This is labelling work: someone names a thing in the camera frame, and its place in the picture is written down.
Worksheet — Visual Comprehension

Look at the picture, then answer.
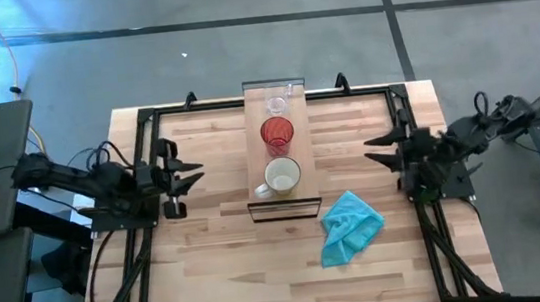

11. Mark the orange floor cable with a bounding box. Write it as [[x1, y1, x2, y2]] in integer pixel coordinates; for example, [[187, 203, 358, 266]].
[[0, 0, 52, 165]]

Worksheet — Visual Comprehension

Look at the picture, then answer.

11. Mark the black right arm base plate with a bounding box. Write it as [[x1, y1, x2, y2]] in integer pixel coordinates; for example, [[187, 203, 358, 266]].
[[399, 159, 477, 207]]

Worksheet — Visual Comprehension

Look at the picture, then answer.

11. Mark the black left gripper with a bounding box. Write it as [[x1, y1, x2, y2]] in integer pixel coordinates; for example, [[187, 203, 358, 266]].
[[130, 133, 210, 224]]

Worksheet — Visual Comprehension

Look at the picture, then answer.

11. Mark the teal cloth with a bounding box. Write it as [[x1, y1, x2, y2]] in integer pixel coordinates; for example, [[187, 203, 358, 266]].
[[314, 187, 390, 269]]

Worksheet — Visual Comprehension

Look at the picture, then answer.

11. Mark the red faceted plastic tumbler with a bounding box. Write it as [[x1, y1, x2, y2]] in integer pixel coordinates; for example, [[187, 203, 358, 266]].
[[258, 113, 299, 160]]

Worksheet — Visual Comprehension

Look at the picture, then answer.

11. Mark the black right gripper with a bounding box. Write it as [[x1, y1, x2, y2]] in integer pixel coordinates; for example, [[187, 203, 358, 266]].
[[360, 103, 458, 208]]

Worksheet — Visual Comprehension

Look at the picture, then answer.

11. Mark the wooden shelf board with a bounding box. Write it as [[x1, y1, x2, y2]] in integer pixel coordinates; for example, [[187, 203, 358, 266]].
[[234, 74, 325, 226]]

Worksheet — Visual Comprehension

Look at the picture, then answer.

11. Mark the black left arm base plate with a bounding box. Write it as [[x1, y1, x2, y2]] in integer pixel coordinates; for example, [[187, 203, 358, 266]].
[[77, 198, 162, 238]]

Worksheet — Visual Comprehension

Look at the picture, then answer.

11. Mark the white ceramic mug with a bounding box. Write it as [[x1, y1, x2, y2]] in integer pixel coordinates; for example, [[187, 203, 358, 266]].
[[250, 154, 305, 201]]

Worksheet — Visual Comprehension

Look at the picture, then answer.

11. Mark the black table frame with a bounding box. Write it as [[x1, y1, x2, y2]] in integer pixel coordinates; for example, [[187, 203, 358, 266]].
[[56, 58, 508, 302]]

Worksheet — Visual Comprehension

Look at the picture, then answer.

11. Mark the clear glass mug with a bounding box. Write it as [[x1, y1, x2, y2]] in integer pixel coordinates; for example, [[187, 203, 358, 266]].
[[262, 82, 296, 118]]

